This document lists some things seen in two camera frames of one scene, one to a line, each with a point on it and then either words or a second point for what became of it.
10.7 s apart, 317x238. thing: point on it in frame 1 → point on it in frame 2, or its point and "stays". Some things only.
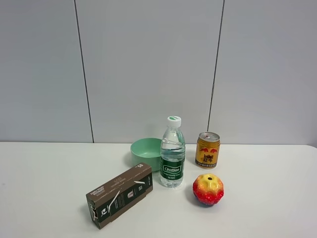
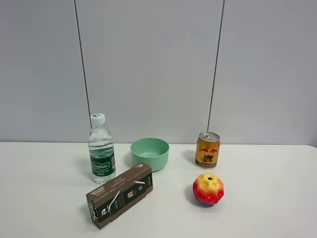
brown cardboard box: (109, 198) stays
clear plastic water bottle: (172, 154) → (101, 150)
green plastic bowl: (147, 150) stays
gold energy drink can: (207, 151) stays
